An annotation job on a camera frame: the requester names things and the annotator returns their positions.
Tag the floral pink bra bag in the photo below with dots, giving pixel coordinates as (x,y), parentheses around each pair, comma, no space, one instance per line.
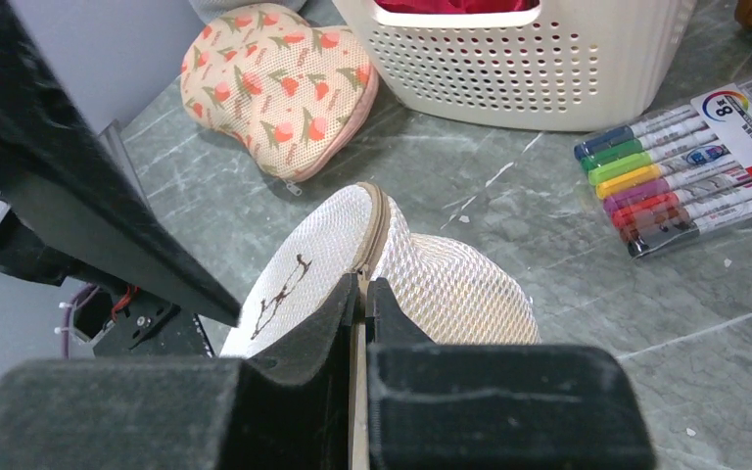
(293,94)

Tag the red garment in basket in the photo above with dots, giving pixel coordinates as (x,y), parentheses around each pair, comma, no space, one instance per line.
(456,7)

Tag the pack of coloured markers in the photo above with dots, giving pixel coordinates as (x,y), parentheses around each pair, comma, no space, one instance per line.
(675,175)

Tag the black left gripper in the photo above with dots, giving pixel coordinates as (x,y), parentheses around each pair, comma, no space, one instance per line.
(86,219)

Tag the white mesh laundry bag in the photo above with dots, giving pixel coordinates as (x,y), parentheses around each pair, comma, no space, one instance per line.
(352,273)

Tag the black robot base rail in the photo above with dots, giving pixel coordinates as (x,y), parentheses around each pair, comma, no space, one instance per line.
(134,323)

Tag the cream plastic laundry basket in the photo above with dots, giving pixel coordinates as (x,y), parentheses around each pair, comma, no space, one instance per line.
(560,66)

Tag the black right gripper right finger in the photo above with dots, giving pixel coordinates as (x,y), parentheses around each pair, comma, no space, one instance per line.
(555,406)

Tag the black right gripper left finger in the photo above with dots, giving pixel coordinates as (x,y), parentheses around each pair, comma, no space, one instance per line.
(220,408)

